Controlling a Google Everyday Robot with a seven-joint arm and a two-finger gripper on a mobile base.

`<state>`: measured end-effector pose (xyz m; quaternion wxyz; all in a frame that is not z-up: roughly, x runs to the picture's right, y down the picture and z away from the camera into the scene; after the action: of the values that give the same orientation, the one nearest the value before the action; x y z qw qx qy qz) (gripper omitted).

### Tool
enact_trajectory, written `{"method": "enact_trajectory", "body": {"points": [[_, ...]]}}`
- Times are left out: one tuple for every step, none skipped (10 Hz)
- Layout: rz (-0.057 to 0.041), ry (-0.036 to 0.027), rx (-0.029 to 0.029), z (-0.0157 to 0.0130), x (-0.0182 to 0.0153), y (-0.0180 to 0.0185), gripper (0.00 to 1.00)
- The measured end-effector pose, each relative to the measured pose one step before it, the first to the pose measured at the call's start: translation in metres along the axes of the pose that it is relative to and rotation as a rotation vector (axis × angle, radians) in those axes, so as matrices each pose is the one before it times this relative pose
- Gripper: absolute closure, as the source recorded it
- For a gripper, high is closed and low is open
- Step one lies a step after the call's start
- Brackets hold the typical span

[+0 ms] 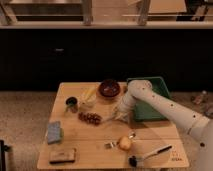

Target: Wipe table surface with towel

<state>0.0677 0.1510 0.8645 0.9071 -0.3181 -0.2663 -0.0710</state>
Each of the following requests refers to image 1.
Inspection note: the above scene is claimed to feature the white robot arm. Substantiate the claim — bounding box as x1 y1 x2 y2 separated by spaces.
114 80 213 171

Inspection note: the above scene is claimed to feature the green plastic bin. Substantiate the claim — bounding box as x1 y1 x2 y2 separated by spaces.
127 76 170 122

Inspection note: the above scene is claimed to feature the metal fork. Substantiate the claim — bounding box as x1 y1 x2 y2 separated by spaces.
104 132 136 149

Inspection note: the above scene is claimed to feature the dark red bowl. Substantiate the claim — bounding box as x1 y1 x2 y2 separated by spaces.
98 79 120 98

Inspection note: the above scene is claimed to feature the bunch of red grapes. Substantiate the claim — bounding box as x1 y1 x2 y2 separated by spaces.
78 112 102 125

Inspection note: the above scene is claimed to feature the wooden table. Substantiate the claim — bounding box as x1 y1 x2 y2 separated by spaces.
37 83 189 171

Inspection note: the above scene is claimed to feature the dark green mug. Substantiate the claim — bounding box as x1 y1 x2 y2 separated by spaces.
66 97 78 113

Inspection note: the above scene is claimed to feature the black cabinet counter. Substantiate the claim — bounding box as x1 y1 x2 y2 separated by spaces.
0 29 213 91

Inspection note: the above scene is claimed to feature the black handled brush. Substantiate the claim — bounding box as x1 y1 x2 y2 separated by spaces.
128 145 172 167

